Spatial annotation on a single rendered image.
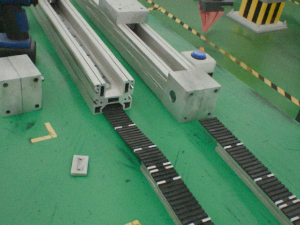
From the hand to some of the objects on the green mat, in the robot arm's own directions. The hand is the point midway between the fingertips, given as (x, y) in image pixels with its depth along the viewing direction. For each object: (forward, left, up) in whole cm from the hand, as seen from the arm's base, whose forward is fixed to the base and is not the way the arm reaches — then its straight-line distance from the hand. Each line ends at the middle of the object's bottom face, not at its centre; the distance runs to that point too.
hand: (205, 29), depth 102 cm
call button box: (+2, 0, -14) cm, 14 cm away
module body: (+8, -30, -14) cm, 34 cm away
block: (+52, -9, -11) cm, 54 cm away
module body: (+26, -34, -13) cm, 45 cm away
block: (+16, +14, -13) cm, 25 cm away
